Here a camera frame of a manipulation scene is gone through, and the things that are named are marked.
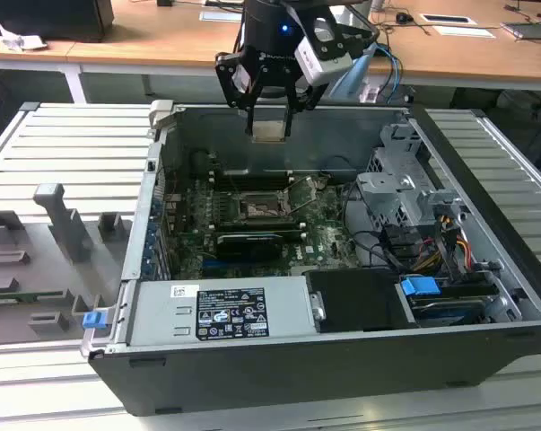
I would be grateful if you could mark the black graphics card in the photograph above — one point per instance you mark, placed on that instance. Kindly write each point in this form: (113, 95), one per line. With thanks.
(247, 247)

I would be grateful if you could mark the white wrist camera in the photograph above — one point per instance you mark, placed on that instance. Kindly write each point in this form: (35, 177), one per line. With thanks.
(315, 63)

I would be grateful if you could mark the grey parts rack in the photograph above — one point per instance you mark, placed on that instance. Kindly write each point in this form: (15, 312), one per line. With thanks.
(37, 260)

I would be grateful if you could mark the black CPU socket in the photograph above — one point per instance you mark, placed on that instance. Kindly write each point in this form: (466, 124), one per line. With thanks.
(259, 207)

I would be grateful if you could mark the black plastic shroud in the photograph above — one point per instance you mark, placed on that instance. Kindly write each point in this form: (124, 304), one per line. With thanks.
(355, 301)

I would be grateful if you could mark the small white adapter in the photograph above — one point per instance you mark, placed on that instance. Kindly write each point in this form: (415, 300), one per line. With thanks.
(369, 94)

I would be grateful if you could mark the black computer box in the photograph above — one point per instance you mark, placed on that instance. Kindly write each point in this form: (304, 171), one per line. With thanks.
(50, 18)

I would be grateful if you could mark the green motherboard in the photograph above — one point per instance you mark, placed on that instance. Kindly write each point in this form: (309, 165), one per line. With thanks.
(328, 233)

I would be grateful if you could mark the black computer mouse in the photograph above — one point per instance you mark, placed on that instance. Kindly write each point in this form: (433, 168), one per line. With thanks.
(404, 18)

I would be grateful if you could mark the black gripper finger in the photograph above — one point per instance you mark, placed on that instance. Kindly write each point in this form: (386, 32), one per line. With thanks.
(289, 112)
(232, 87)

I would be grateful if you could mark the blue disk carrier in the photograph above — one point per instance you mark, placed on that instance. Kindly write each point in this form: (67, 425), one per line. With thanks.
(418, 286)

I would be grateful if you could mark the grey power supply unit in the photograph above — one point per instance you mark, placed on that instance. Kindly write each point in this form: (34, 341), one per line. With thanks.
(162, 314)

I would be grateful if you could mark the pale blue teach pendant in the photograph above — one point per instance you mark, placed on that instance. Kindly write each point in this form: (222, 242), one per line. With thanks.
(355, 76)

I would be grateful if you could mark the black RAM stick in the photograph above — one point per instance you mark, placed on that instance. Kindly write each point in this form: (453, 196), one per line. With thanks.
(256, 224)
(252, 180)

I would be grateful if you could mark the grey case latch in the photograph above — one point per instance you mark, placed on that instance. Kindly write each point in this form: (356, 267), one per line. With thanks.
(161, 112)

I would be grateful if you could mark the white paper sheet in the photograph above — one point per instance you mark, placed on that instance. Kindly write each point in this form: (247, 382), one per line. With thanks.
(465, 31)

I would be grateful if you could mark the black open PC case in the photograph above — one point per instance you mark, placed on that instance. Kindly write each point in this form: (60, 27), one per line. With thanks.
(297, 372)

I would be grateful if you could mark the wooden desk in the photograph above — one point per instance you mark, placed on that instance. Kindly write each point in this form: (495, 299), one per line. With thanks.
(162, 40)

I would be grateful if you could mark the crumpled white paper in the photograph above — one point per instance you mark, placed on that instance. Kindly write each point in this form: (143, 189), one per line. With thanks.
(16, 41)

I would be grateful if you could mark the grey laptop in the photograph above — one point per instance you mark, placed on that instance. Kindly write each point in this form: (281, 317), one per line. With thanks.
(532, 30)

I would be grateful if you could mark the silver CPU plate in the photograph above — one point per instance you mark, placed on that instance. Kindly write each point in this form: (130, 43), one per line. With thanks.
(267, 132)

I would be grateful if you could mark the metal drive cage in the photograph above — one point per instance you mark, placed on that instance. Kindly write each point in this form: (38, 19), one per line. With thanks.
(386, 193)

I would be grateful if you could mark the green RAM stick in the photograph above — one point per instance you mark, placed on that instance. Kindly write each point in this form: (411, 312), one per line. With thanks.
(23, 296)

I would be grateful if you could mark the blue plastic latch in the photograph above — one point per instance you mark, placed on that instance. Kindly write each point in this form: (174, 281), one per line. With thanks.
(93, 319)

